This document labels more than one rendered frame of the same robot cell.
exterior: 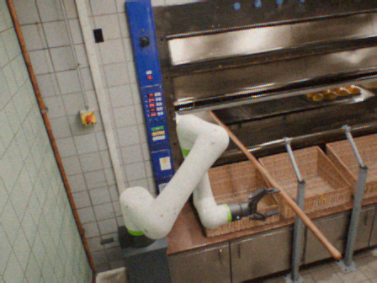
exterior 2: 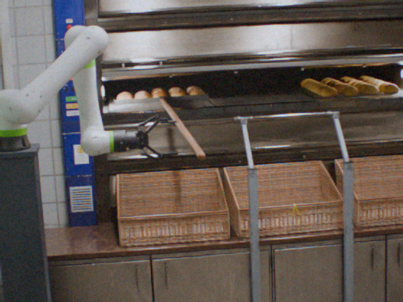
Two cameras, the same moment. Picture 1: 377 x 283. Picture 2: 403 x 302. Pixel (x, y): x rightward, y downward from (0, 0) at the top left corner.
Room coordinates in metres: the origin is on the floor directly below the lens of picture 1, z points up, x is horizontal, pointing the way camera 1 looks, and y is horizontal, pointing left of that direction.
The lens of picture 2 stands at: (-2.28, -0.81, 1.80)
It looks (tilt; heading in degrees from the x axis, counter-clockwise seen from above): 10 degrees down; 4
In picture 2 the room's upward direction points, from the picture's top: 3 degrees counter-clockwise
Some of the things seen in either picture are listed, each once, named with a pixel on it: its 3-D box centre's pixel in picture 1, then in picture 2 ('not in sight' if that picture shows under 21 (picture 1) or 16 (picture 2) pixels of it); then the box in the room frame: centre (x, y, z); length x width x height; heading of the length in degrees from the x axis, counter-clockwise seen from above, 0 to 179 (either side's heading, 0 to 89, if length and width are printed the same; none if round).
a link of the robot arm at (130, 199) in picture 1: (138, 210); (11, 112); (1.16, 0.25, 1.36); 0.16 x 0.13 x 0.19; 35
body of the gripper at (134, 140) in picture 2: (247, 208); (137, 139); (1.29, -0.25, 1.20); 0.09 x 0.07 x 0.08; 102
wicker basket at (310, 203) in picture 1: (302, 179); (282, 197); (2.16, -0.86, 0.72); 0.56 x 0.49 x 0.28; 101
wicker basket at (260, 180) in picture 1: (232, 195); (170, 206); (2.05, -0.28, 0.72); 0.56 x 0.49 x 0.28; 99
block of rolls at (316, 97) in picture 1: (320, 85); (347, 85); (2.96, -1.29, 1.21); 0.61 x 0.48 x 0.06; 11
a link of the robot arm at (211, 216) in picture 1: (214, 215); (96, 142); (1.26, -0.08, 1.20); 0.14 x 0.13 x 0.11; 102
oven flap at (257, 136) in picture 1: (286, 132); (269, 133); (2.42, -0.80, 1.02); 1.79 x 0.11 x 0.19; 101
